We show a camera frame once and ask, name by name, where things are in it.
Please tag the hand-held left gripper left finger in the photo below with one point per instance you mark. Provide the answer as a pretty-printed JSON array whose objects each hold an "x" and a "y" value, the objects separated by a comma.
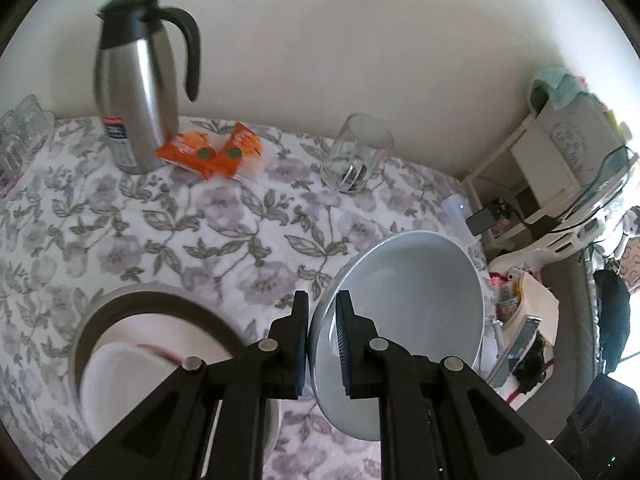
[{"x": 300, "y": 345}]

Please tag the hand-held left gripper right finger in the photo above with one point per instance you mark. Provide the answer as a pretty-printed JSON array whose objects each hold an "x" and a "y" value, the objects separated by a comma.
[{"x": 341, "y": 345}]

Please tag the pale blue floral bowl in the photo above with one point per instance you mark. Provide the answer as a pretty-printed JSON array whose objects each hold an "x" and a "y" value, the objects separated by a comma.
[{"x": 410, "y": 290}]

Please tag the plain white bowl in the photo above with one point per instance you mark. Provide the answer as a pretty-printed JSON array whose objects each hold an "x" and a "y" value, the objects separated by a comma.
[{"x": 125, "y": 390}]

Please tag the black fuzzy cloth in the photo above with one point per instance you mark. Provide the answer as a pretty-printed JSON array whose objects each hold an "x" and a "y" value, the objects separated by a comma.
[{"x": 530, "y": 365}]

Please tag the beige paper box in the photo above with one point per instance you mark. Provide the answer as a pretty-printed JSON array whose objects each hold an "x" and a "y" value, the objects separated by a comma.
[{"x": 537, "y": 305}]

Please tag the grey floral tablecloth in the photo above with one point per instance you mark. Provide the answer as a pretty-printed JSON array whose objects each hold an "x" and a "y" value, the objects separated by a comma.
[{"x": 200, "y": 230}]

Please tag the dark dried fruit pieces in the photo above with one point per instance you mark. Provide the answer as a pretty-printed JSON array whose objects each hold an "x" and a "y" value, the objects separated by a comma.
[{"x": 356, "y": 176}]

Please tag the small white device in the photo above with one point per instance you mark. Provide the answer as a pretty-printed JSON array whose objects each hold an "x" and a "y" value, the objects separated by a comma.
[{"x": 456, "y": 206}]

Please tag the black charger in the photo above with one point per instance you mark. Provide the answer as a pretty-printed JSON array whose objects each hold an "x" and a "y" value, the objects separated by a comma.
[{"x": 480, "y": 221}]

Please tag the clear glass mug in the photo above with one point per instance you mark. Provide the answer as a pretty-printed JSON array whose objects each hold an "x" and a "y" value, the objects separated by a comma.
[{"x": 357, "y": 145}]

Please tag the orange snack packet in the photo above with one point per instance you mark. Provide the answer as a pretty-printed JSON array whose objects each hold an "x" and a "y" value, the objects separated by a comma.
[
  {"x": 187, "y": 152},
  {"x": 240, "y": 147}
]

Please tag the white cutout shelf rack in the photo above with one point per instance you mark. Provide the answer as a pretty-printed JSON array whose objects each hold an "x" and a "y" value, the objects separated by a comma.
[{"x": 530, "y": 160}]

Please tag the grey printed bag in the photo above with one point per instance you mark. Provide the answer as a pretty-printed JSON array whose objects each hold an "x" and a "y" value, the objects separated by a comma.
[{"x": 580, "y": 140}]

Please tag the steel thermos jug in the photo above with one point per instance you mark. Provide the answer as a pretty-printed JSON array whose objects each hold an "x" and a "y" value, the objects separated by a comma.
[{"x": 135, "y": 90}]

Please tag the teal cloth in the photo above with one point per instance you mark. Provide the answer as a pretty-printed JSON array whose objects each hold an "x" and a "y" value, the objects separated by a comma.
[{"x": 552, "y": 85}]

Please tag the clear glass cup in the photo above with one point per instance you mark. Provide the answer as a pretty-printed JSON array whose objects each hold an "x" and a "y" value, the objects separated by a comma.
[
  {"x": 37, "y": 120},
  {"x": 12, "y": 135}
]

